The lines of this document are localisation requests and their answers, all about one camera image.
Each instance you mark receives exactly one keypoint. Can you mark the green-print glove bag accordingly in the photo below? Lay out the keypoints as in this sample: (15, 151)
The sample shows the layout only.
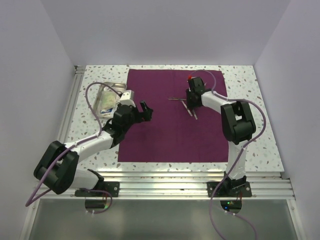
(108, 99)

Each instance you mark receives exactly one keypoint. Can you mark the clear pouch with blue label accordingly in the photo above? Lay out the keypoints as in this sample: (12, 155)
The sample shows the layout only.
(107, 112)

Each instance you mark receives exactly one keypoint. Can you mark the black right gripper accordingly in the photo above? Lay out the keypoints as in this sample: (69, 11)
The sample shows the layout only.
(190, 104)

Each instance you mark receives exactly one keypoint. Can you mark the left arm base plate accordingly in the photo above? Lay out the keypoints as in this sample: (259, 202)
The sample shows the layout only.
(102, 189)

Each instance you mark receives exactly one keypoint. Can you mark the stainless steel tray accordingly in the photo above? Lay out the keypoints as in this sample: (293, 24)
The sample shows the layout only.
(119, 88)

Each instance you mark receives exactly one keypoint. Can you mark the purple cloth mat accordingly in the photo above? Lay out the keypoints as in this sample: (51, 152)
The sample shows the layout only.
(172, 135)

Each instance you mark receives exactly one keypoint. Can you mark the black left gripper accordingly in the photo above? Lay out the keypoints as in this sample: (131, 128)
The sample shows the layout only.
(146, 114)

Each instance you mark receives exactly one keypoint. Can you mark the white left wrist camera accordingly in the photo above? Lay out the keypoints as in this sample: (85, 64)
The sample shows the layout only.
(127, 98)

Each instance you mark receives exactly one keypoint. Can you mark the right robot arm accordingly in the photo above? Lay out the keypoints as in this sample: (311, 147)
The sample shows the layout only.
(238, 127)

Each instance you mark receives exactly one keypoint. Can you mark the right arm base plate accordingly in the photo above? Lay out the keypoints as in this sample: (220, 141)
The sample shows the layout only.
(229, 191)

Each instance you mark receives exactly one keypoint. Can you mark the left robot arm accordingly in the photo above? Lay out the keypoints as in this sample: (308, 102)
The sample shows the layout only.
(58, 167)

